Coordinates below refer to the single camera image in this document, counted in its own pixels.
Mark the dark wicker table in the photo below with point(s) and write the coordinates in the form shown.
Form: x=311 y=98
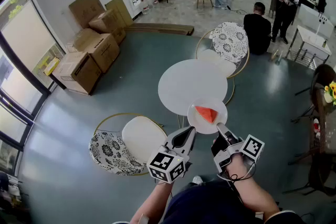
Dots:
x=321 y=139

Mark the person's left forearm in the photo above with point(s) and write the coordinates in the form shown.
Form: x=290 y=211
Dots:
x=152 y=202

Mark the red watermelon slice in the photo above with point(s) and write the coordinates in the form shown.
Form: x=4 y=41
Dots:
x=207 y=113

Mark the white round table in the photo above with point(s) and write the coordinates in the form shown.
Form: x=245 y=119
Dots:
x=183 y=84

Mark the white round plate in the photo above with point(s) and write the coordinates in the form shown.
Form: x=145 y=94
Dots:
x=203 y=124

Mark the floral back gold frame chair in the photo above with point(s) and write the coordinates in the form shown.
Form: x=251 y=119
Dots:
x=141 y=136
x=230 y=40

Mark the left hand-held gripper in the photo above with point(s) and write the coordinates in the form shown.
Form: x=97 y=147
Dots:
x=168 y=162

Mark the white metal frame desk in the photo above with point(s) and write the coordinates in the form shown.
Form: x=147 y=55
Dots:
x=313 y=43

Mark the yellow flat box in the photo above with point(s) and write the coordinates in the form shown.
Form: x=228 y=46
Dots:
x=51 y=66

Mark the flat cardboard sheet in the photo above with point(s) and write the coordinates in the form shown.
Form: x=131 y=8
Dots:
x=85 y=8
x=120 y=9

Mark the stack of flat brown boards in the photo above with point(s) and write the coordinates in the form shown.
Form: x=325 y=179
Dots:
x=162 y=28

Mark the person's dark navy clothing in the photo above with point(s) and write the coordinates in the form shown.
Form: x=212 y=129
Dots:
x=210 y=204

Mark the sunflower bouquet in vase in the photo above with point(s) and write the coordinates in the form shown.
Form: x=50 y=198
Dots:
x=331 y=91

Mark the small cardboard box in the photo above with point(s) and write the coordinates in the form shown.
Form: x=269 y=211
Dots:
x=109 y=22

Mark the large cardboard box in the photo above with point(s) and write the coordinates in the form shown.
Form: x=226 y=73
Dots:
x=101 y=48
x=78 y=73

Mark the person's right forearm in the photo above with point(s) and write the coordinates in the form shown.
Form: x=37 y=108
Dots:
x=252 y=194

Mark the person's grey shoe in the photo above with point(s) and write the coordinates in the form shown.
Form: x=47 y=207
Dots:
x=197 y=180

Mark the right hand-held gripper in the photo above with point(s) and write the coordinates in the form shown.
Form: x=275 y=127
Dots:
x=231 y=149

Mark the group of clear water bottles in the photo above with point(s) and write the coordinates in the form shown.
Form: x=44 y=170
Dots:
x=148 y=2

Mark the white panel board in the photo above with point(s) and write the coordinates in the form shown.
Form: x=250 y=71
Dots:
x=315 y=19

